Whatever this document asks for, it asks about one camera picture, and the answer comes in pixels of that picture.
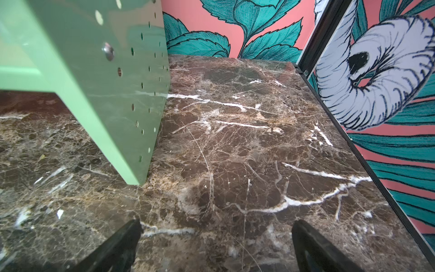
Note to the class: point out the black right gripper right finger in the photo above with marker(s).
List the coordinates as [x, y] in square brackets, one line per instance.
[314, 253]

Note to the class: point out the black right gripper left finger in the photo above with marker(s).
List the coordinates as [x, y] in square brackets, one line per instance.
[116, 254]

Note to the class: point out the green metal shelf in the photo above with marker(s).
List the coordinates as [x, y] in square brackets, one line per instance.
[106, 60]

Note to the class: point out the black enclosure frame post right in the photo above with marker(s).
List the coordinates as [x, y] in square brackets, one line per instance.
[374, 81]

